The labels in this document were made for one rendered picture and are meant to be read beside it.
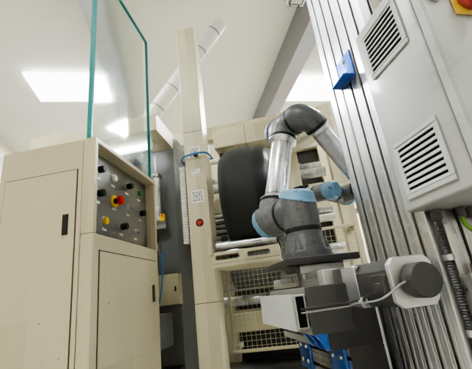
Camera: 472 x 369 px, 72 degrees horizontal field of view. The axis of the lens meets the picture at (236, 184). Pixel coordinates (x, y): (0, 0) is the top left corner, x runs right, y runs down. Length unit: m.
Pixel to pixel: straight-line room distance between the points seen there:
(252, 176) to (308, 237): 0.74
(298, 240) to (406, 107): 0.48
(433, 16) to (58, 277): 1.24
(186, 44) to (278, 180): 1.55
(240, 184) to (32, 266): 0.95
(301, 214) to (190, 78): 1.53
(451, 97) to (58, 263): 1.19
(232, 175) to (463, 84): 1.21
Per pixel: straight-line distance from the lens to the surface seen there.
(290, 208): 1.03
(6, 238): 1.43
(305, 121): 1.29
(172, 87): 2.70
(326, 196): 1.38
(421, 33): 0.77
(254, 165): 1.70
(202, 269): 1.85
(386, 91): 0.83
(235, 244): 1.74
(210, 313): 1.84
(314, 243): 1.00
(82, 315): 1.21
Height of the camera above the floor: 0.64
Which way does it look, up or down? 19 degrees up
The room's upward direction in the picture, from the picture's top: 7 degrees counter-clockwise
